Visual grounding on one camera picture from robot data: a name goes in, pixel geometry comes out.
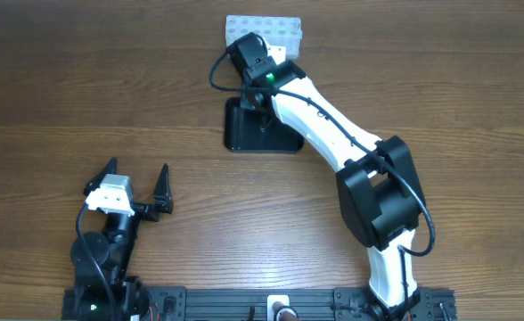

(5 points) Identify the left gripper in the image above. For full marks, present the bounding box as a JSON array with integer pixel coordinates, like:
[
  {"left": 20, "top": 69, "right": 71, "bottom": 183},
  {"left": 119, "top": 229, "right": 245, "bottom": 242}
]
[{"left": 82, "top": 156, "right": 175, "bottom": 223}]

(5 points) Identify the black tray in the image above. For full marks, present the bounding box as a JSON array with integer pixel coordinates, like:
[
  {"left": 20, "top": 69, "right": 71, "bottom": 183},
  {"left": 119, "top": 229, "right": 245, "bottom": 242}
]
[{"left": 223, "top": 95, "right": 306, "bottom": 155}]

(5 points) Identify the white test tube rack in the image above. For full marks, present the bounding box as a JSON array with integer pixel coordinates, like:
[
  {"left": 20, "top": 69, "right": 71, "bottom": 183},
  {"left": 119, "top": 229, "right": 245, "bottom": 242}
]
[{"left": 224, "top": 14, "right": 304, "bottom": 61}]

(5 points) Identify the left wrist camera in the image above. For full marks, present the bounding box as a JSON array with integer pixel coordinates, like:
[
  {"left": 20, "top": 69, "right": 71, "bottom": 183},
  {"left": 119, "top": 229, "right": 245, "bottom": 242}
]
[{"left": 84, "top": 173, "right": 135, "bottom": 218}]

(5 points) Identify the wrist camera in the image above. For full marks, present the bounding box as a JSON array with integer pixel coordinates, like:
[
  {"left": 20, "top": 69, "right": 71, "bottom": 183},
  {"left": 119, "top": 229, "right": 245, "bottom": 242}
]
[
  {"left": 264, "top": 39, "right": 287, "bottom": 67},
  {"left": 84, "top": 173, "right": 135, "bottom": 218}
]

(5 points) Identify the mounting rail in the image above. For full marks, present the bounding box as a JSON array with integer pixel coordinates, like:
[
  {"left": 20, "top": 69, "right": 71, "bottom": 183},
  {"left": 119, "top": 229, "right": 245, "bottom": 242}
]
[{"left": 62, "top": 284, "right": 458, "bottom": 321}]

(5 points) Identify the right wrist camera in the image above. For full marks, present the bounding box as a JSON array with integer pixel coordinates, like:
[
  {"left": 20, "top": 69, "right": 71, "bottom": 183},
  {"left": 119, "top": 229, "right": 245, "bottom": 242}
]
[{"left": 264, "top": 39, "right": 287, "bottom": 67}]

